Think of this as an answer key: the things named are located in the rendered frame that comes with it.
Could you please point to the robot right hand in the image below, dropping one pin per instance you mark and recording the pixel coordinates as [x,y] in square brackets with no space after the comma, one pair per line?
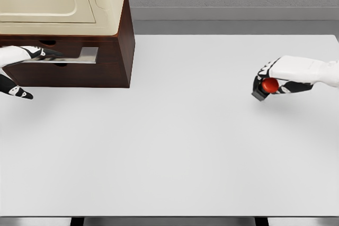
[291,68]

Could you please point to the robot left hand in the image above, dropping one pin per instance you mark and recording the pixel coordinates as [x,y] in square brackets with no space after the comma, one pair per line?
[16,52]

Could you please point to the red button switch grey base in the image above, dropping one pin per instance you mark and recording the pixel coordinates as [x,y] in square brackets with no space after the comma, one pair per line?
[270,85]

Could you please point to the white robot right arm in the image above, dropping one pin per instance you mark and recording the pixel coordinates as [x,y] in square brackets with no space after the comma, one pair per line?
[331,73]

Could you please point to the brown wooden cabinet drawer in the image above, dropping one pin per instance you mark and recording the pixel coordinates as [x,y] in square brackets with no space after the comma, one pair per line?
[79,73]

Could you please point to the brown wooden cabinet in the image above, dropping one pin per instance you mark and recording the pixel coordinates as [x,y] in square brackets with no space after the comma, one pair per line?
[125,51]

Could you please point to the beige plastic appliance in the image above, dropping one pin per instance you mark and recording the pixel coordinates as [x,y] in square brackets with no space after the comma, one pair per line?
[53,3]

